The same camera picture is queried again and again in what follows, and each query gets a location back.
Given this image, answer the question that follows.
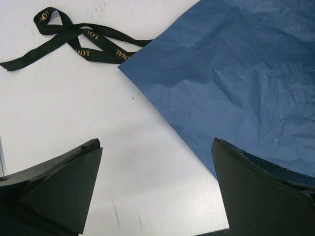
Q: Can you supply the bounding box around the black gold-lettered ribbon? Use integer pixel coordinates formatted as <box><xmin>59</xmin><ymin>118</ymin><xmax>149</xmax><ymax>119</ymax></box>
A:
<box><xmin>0</xmin><ymin>7</ymin><xmax>151</xmax><ymax>71</ymax></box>

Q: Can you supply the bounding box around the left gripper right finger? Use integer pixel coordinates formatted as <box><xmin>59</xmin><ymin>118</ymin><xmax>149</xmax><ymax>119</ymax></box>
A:
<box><xmin>212</xmin><ymin>138</ymin><xmax>315</xmax><ymax>236</ymax></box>

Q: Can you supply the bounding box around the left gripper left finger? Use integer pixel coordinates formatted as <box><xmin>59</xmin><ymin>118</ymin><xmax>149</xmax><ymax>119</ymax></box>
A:
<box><xmin>0</xmin><ymin>139</ymin><xmax>103</xmax><ymax>236</ymax></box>

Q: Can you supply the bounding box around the blue wrapping paper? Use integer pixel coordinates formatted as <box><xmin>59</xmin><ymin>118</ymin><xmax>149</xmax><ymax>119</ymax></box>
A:
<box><xmin>119</xmin><ymin>0</ymin><xmax>315</xmax><ymax>176</ymax></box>

